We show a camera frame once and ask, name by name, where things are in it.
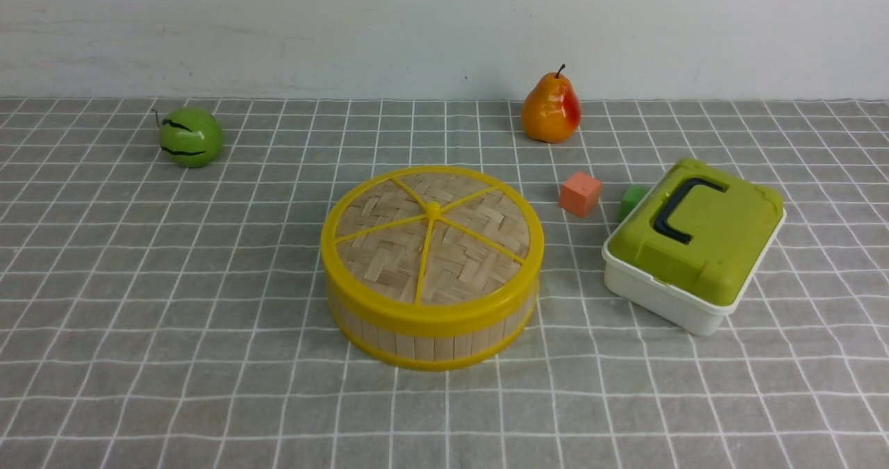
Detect green and white lunch box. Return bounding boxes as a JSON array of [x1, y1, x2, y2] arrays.
[[602, 158, 786, 336]]

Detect green foam cube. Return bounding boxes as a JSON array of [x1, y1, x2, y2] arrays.
[[618, 184, 649, 223]]

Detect yellow woven bamboo steamer lid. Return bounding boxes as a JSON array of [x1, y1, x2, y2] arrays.
[[320, 165, 545, 337]]

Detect orange toy pear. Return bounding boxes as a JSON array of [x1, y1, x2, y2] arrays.
[[521, 64, 582, 144]]

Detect green toy apple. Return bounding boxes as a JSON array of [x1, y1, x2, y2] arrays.
[[151, 106, 224, 167]]

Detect orange foam cube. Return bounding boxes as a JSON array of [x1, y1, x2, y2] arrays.
[[558, 172, 603, 217]]

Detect yellow bamboo steamer basket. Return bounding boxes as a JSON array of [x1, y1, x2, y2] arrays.
[[328, 283, 540, 372]]

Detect grey checkered tablecloth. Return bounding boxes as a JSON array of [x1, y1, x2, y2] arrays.
[[1, 97, 888, 468]]

